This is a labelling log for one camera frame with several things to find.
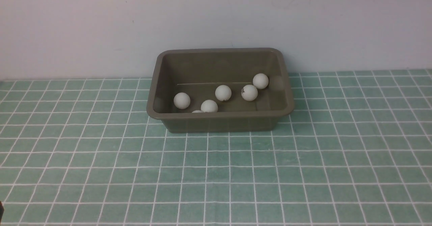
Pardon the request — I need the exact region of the olive green plastic bin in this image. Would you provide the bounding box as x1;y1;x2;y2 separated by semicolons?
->
146;48;295;133

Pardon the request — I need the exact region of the green checkered tablecloth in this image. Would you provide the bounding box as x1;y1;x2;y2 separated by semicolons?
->
0;70;432;226

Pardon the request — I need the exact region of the black object at edge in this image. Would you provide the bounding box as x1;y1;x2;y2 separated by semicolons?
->
0;201;4;222

